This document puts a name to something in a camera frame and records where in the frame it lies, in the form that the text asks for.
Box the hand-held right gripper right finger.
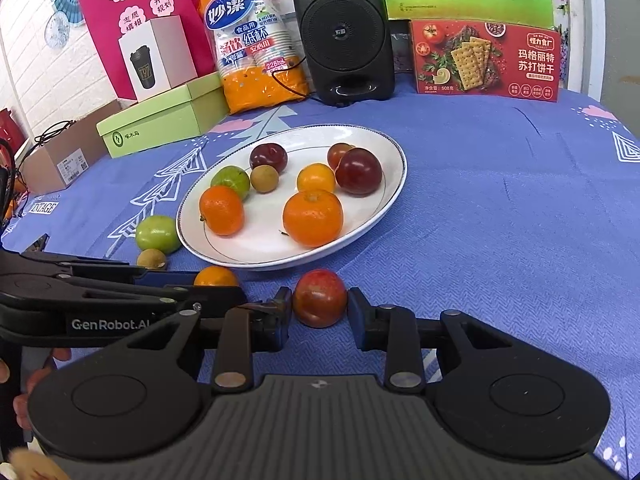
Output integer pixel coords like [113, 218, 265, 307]
[347, 287, 523, 395]

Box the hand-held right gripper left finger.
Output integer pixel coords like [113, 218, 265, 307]
[117, 287, 293, 395]

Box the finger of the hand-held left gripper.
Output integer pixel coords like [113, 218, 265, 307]
[55, 280, 249, 318]
[0, 248, 199, 287]

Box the red-green apple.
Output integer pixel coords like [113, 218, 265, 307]
[292, 269, 349, 329]

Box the small orange tangerine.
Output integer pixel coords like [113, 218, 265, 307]
[193, 266, 241, 289]

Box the white oval plate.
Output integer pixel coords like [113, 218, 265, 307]
[176, 125, 407, 271]

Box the medium orange tangerine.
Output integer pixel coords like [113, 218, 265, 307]
[199, 185, 246, 237]

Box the large orange tangerine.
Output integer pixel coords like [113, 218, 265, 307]
[282, 189, 345, 248]

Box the green plum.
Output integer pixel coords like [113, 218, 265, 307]
[135, 215, 182, 255]
[210, 165, 251, 202]

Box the brown longan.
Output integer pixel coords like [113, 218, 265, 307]
[250, 165, 280, 194]
[136, 248, 168, 271]

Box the small yellow-orange tangerine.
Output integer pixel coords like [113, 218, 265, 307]
[296, 163, 336, 195]

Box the large dark red plum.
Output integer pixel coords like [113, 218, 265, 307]
[334, 147, 384, 197]

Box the small dark purple plum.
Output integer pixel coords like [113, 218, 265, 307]
[249, 143, 288, 173]

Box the person's left hand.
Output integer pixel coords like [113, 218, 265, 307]
[0, 347, 71, 431]

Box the brown cardboard box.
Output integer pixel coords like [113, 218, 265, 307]
[20, 99, 124, 196]

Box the green shoe box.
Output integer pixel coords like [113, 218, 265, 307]
[96, 74, 231, 159]

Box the blue printed tablecloth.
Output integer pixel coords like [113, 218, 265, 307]
[0, 85, 640, 466]

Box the red object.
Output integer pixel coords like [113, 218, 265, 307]
[0, 107, 27, 154]

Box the white box with cup print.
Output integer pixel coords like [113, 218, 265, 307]
[118, 15, 199, 103]

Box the orange paper cup pack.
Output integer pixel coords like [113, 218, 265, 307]
[198, 0, 311, 115]

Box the magenta paper bag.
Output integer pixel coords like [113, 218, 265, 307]
[70, 0, 217, 102]

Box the small blue paper fan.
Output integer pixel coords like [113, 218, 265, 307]
[43, 10, 69, 49]

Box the red cracker box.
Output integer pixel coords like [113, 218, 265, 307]
[409, 20, 562, 103]

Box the black speaker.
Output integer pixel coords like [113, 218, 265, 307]
[290, 0, 396, 107]

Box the black cable bundle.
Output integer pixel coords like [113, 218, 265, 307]
[33, 119, 77, 147]

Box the black speaker cable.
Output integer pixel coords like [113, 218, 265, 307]
[270, 55, 322, 105]

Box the white frame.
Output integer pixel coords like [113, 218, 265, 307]
[562, 0, 607, 94]

